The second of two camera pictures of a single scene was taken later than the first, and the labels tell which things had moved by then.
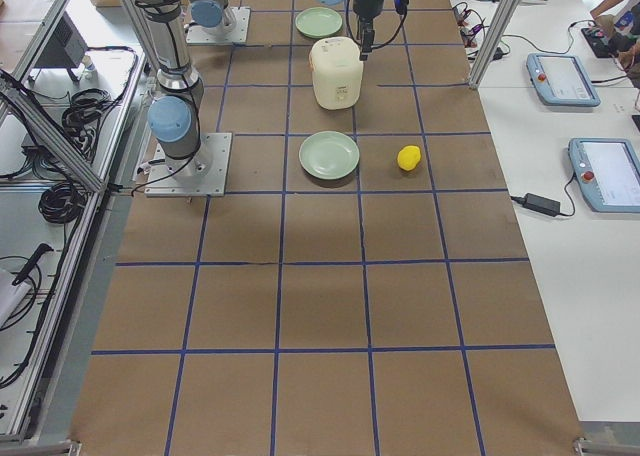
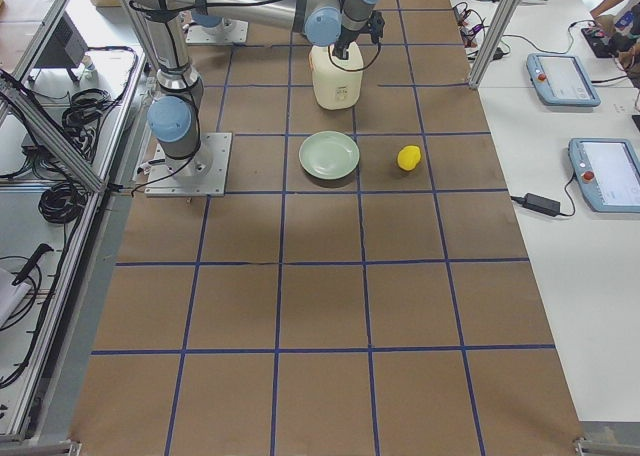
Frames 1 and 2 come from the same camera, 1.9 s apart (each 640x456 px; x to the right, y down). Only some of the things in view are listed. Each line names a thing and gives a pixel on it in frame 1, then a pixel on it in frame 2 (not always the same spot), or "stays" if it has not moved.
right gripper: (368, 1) → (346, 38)
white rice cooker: (337, 72) stays
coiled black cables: (81, 118) stays
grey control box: (65, 47) stays
